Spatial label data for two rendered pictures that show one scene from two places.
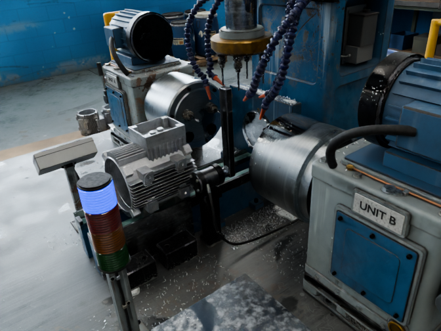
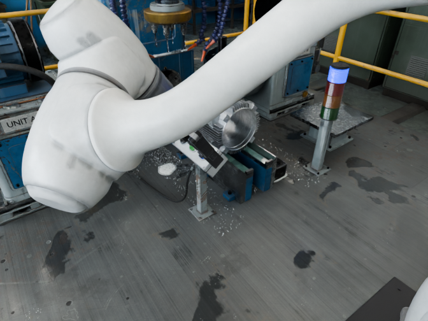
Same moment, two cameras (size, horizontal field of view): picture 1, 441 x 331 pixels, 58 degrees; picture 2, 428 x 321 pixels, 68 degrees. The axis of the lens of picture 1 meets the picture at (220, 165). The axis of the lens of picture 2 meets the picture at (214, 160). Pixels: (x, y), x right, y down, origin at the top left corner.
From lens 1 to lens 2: 1.61 m
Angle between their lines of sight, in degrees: 75
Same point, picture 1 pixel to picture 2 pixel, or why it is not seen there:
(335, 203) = not seen: hidden behind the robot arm
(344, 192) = not seen: hidden behind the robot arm
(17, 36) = not seen: outside the picture
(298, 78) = (159, 39)
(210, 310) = (317, 121)
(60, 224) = (200, 229)
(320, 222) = (278, 77)
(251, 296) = (305, 112)
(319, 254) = (277, 93)
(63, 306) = (300, 201)
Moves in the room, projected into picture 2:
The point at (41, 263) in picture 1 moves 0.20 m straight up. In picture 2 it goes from (258, 227) to (264, 177)
